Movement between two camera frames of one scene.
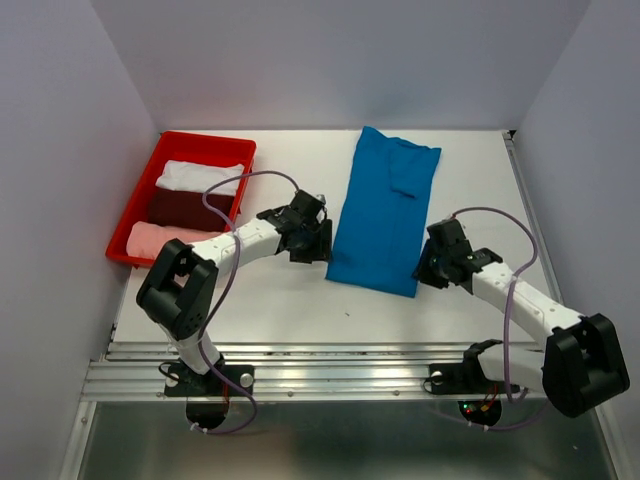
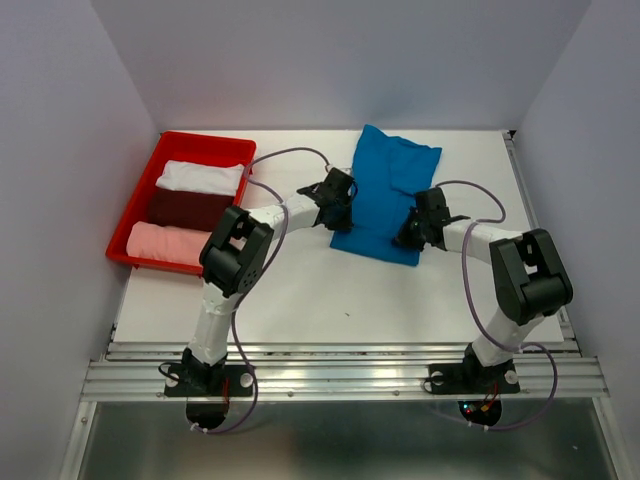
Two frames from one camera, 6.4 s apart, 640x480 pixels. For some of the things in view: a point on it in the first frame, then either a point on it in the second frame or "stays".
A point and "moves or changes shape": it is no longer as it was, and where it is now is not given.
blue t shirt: x=376 y=244 moves or changes shape
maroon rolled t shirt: x=186 y=209 stays
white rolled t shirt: x=199 y=176 stays
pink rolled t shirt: x=145 y=240 stays
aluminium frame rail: x=295 y=372 stays
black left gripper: x=322 y=249 to x=345 y=224
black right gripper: x=423 y=274 to x=402 y=236
